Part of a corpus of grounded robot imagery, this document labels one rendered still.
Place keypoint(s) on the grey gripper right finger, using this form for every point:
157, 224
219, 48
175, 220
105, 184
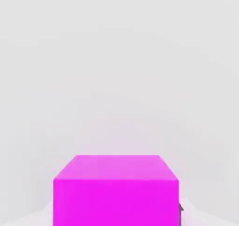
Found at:
190, 216

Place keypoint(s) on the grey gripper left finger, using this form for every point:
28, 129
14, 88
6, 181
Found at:
43, 218

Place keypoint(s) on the small magenta cube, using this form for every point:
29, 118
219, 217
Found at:
115, 201

